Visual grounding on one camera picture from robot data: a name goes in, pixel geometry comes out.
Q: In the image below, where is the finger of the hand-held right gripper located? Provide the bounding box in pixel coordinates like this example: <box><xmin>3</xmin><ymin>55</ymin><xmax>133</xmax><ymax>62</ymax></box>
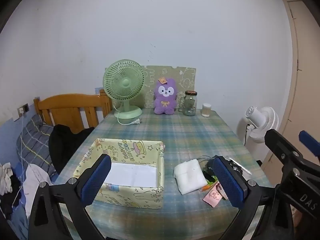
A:
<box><xmin>265</xmin><ymin>129</ymin><xmax>320</xmax><ymax>178</ymax></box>
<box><xmin>299</xmin><ymin>130</ymin><xmax>320</xmax><ymax>165</ymax></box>

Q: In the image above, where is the dark cloth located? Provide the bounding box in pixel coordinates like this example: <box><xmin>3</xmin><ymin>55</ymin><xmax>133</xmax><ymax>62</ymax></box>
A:
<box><xmin>0</xmin><ymin>175</ymin><xmax>23</xmax><ymax>220</ymax></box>

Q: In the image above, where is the dark drawstring pouch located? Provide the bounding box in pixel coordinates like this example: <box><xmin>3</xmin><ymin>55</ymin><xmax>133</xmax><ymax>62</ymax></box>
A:
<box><xmin>197</xmin><ymin>156</ymin><xmax>244</xmax><ymax>178</ymax></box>

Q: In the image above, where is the wooden bed headboard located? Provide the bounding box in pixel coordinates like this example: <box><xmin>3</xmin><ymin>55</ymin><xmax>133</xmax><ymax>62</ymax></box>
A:
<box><xmin>34</xmin><ymin>89</ymin><xmax>113</xmax><ymax>133</ymax></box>

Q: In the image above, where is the glass jar mug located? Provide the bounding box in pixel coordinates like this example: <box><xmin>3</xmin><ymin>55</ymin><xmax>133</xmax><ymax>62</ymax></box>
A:
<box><xmin>178</xmin><ymin>90</ymin><xmax>198</xmax><ymax>116</ymax></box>

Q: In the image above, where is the green orange sponge pack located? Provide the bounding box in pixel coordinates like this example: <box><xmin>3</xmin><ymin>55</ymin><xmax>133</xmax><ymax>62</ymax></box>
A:
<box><xmin>200</xmin><ymin>169</ymin><xmax>219</xmax><ymax>192</ymax></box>

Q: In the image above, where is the white charging cable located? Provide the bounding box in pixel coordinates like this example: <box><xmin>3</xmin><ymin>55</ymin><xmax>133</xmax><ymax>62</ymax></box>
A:
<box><xmin>14</xmin><ymin>112</ymin><xmax>25</xmax><ymax>205</ymax></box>

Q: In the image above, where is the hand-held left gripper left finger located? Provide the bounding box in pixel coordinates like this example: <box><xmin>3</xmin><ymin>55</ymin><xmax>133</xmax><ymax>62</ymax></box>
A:
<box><xmin>28</xmin><ymin>154</ymin><xmax>112</xmax><ymax>240</ymax></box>

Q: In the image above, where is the purple plush toy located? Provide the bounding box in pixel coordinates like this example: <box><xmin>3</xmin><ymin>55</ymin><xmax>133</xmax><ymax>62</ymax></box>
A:
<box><xmin>153</xmin><ymin>78</ymin><xmax>178</xmax><ymax>115</ymax></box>

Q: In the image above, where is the beige door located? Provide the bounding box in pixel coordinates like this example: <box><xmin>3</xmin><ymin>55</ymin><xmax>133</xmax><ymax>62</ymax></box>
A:
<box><xmin>277</xmin><ymin>0</ymin><xmax>320</xmax><ymax>170</ymax></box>

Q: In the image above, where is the white standing fan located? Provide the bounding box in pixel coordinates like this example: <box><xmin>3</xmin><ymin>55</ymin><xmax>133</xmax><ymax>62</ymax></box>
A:
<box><xmin>236</xmin><ymin>106</ymin><xmax>279</xmax><ymax>145</ymax></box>

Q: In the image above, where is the clear plastic package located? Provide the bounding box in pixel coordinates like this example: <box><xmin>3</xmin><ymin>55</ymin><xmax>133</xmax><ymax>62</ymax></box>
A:
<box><xmin>229</xmin><ymin>158</ymin><xmax>252</xmax><ymax>174</ymax></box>

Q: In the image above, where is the black garment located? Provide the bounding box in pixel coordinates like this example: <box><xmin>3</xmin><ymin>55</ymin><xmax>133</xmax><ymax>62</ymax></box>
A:
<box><xmin>49</xmin><ymin>124</ymin><xmax>95</xmax><ymax>174</ymax></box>

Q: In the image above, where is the yellow printed storage box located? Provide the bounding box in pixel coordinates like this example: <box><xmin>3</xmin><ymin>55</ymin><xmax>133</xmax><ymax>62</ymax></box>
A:
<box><xmin>73</xmin><ymin>138</ymin><xmax>167</xmax><ymax>209</ymax></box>

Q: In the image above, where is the green fan power cable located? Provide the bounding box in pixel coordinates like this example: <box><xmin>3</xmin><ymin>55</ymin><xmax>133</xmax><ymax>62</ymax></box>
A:
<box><xmin>117</xmin><ymin>117</ymin><xmax>142</xmax><ymax>125</ymax></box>

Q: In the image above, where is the white towel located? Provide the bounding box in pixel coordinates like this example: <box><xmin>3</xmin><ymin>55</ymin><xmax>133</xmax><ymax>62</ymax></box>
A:
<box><xmin>174</xmin><ymin>159</ymin><xmax>208</xmax><ymax>195</ymax></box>

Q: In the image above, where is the pink tissue pack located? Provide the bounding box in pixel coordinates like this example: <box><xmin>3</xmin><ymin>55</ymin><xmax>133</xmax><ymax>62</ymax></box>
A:
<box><xmin>202</xmin><ymin>182</ymin><xmax>224</xmax><ymax>208</ymax></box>

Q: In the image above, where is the pale lavender cloth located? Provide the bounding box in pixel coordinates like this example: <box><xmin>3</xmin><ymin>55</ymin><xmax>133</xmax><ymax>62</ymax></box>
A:
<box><xmin>24</xmin><ymin>163</ymin><xmax>54</xmax><ymax>213</ymax></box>

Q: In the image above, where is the white grey cloth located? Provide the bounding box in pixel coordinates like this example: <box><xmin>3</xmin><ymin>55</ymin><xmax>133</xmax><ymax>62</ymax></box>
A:
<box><xmin>0</xmin><ymin>162</ymin><xmax>13</xmax><ymax>195</ymax></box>

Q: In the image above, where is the plaid pillow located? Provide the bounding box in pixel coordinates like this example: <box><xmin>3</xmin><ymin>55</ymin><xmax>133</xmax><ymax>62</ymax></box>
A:
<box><xmin>16</xmin><ymin>115</ymin><xmax>58</xmax><ymax>178</ymax></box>

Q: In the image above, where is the green desk fan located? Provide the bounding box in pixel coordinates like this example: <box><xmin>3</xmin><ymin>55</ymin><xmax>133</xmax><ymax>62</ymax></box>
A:
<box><xmin>103</xmin><ymin>59</ymin><xmax>145</xmax><ymax>119</ymax></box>

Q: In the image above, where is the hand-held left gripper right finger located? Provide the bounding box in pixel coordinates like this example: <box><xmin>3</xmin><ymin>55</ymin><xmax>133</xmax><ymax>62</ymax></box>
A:
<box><xmin>212</xmin><ymin>156</ymin><xmax>294</xmax><ymax>240</ymax></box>

